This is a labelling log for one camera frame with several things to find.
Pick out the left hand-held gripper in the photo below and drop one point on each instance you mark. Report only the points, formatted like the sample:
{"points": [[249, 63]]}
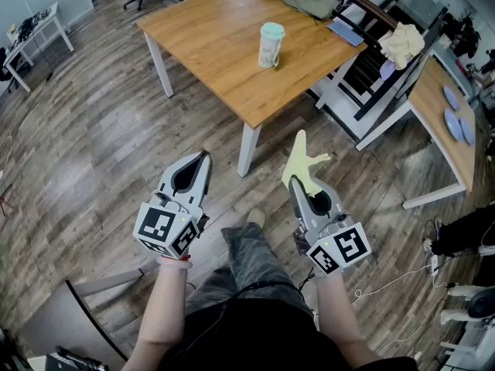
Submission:
{"points": [[158, 224]]}

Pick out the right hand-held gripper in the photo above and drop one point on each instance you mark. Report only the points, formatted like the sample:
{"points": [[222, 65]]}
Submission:
{"points": [[342, 246]]}

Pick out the pale yellow cloth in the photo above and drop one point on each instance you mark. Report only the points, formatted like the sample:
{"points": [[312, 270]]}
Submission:
{"points": [[298, 164]]}

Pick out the white drink container green lid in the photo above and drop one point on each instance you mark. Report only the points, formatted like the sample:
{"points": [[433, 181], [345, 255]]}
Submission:
{"points": [[269, 46]]}

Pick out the person's right forearm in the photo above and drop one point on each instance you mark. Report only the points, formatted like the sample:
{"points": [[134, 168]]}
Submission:
{"points": [[340, 307]]}

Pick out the person's left forearm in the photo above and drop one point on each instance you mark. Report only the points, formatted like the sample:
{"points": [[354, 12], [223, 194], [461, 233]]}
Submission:
{"points": [[162, 307]]}

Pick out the light purple cloth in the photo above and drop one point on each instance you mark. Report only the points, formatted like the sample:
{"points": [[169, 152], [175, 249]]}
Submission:
{"points": [[387, 70]]}

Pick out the person's beige shoe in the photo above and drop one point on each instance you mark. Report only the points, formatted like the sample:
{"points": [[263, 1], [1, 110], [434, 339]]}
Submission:
{"points": [[256, 218]]}

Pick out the person's grey trousers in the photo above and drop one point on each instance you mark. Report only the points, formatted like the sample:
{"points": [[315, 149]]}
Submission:
{"points": [[251, 261]]}

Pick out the white power strip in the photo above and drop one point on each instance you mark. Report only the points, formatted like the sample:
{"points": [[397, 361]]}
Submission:
{"points": [[434, 263]]}

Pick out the square wooden table white legs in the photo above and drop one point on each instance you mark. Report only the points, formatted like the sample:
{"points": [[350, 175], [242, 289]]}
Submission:
{"points": [[232, 52]]}

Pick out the person's black shirt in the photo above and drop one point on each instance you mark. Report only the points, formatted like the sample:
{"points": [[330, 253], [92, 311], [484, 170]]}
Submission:
{"points": [[251, 338]]}

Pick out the blue plate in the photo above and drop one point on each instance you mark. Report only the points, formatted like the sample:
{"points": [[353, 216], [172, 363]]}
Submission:
{"points": [[451, 98], [453, 125], [467, 131]]}

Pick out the blue notebook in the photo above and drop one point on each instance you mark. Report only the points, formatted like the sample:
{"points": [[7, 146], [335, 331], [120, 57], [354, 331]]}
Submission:
{"points": [[345, 33]]}

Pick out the pile of cream cloths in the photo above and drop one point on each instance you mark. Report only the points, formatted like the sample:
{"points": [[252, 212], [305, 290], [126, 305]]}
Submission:
{"points": [[402, 45]]}

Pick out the grey board with black edge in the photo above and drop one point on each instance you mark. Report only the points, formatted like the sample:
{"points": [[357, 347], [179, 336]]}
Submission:
{"points": [[58, 315]]}

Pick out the white desk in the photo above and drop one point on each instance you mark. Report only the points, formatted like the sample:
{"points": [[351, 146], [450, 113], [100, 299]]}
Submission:
{"points": [[50, 21]]}

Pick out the black device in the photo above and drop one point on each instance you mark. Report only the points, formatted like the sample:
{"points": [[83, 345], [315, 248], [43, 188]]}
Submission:
{"points": [[71, 359]]}

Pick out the long wooden table white frame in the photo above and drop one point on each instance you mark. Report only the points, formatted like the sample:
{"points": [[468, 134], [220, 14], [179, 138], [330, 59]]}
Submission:
{"points": [[435, 103]]}

